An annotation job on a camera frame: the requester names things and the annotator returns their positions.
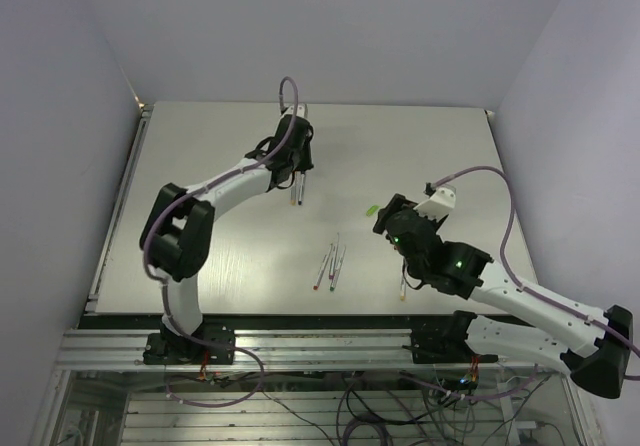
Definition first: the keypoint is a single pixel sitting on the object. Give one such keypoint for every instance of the orange-end pen on right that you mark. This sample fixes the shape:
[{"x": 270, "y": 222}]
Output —
[{"x": 403, "y": 287}]

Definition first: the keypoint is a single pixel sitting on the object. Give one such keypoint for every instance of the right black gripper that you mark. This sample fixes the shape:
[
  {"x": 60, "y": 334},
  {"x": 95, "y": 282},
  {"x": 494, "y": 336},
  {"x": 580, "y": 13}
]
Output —
[{"x": 399, "y": 202}]

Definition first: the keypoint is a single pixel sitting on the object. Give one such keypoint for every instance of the blue-end white pen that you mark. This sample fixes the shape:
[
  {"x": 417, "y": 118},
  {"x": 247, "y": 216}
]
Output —
[{"x": 301, "y": 188}]

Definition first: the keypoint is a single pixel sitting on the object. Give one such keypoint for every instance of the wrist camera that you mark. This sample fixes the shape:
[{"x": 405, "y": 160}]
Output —
[
  {"x": 440, "y": 202},
  {"x": 300, "y": 110}
]

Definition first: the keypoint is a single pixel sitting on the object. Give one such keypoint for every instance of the aluminium frame rail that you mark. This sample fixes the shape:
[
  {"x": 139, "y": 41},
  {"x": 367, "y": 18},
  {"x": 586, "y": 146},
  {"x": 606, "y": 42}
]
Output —
[{"x": 310, "y": 350}]

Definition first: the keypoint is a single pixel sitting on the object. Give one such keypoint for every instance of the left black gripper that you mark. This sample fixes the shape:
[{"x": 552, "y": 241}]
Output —
[{"x": 307, "y": 164}]

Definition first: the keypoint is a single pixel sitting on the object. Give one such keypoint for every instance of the purple-end white pen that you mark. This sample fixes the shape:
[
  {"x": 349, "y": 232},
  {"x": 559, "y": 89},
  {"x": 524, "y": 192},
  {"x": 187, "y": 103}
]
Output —
[{"x": 333, "y": 257}]

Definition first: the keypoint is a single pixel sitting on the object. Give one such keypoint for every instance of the yellow-end white pen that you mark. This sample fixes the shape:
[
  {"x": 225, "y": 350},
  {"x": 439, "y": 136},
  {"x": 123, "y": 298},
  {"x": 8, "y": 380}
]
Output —
[{"x": 294, "y": 189}]

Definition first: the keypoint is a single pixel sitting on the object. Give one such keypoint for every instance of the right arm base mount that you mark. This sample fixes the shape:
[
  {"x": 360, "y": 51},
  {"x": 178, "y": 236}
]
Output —
[{"x": 440, "y": 339}]

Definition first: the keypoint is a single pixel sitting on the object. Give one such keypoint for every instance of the red-end white pen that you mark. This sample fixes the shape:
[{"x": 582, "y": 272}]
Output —
[{"x": 323, "y": 267}]

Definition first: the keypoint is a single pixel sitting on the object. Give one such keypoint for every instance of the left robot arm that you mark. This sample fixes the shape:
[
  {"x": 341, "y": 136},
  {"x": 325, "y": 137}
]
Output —
[{"x": 176, "y": 239}]

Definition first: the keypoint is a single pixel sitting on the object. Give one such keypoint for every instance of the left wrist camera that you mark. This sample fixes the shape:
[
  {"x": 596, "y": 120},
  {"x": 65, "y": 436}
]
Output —
[{"x": 300, "y": 110}]

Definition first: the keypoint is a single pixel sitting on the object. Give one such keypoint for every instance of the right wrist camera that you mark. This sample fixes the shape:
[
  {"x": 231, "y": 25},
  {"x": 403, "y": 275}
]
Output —
[{"x": 440, "y": 202}]

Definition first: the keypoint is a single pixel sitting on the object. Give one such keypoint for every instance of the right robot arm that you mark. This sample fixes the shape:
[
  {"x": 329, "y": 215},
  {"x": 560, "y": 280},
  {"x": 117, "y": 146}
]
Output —
[{"x": 590, "y": 345}]

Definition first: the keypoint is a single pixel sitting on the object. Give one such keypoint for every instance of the green-end white pen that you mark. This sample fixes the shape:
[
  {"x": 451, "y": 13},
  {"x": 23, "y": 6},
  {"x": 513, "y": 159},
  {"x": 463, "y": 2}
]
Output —
[{"x": 338, "y": 268}]

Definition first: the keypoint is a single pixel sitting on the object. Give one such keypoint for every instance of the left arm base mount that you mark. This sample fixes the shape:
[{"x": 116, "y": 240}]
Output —
[{"x": 168, "y": 348}]

